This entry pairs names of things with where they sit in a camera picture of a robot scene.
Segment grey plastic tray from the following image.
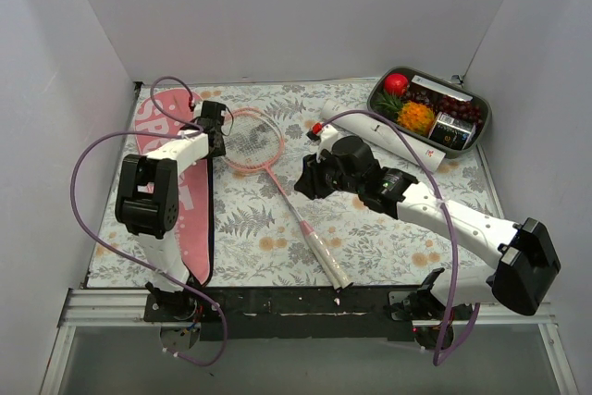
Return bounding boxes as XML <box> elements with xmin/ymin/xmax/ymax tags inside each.
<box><xmin>367</xmin><ymin>67</ymin><xmax>491</xmax><ymax>159</ymax></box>

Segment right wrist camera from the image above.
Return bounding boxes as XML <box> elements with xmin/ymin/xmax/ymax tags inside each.
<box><xmin>307</xmin><ymin>122</ymin><xmax>341</xmax><ymax>157</ymax></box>

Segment dark red grapes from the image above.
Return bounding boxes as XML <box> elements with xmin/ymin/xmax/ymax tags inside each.
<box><xmin>402</xmin><ymin>90</ymin><xmax>484</xmax><ymax>127</ymax></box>

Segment pink racket cover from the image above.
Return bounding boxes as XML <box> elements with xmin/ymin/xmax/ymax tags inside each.
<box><xmin>133</xmin><ymin>88</ymin><xmax>214</xmax><ymax>286</ymax></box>

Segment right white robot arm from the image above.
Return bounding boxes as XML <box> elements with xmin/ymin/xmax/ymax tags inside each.
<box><xmin>295</xmin><ymin>136</ymin><xmax>561</xmax><ymax>319</ymax></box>

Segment floral table cloth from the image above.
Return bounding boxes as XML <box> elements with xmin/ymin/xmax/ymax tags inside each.
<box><xmin>86</xmin><ymin>80</ymin><xmax>501</xmax><ymax>288</ymax></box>

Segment green leafy sprig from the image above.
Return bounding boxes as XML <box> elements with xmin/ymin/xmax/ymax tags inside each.
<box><xmin>375</xmin><ymin>92</ymin><xmax>403</xmax><ymax>118</ymax></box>

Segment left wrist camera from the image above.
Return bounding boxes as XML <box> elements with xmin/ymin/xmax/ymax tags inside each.
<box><xmin>189</xmin><ymin>95</ymin><xmax>203</xmax><ymax>119</ymax></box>

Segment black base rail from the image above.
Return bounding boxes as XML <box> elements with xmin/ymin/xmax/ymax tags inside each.
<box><xmin>143</xmin><ymin>285</ymin><xmax>445</xmax><ymax>346</ymax></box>

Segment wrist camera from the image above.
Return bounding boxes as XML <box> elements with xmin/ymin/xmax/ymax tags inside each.
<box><xmin>189</xmin><ymin>95</ymin><xmax>203</xmax><ymax>119</ymax></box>
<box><xmin>307</xmin><ymin>122</ymin><xmax>341</xmax><ymax>157</ymax></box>

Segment red apple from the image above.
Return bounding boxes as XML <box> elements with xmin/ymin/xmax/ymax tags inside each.
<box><xmin>383</xmin><ymin>73</ymin><xmax>409</xmax><ymax>96</ymax></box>

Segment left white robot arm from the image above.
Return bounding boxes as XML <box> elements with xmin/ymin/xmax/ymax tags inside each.
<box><xmin>115</xmin><ymin>101</ymin><xmax>228</xmax><ymax>321</ymax></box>

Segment white box in tray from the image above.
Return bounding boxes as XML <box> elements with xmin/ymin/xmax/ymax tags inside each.
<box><xmin>411</xmin><ymin>75</ymin><xmax>473</xmax><ymax>102</ymax></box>

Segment pink badminton racket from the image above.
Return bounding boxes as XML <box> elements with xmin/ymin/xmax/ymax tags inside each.
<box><xmin>225</xmin><ymin>107</ymin><xmax>353</xmax><ymax>291</ymax></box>

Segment white shuttlecock tube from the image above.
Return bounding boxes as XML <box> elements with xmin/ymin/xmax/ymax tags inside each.
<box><xmin>335</xmin><ymin>110</ymin><xmax>445</xmax><ymax>172</ymax></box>

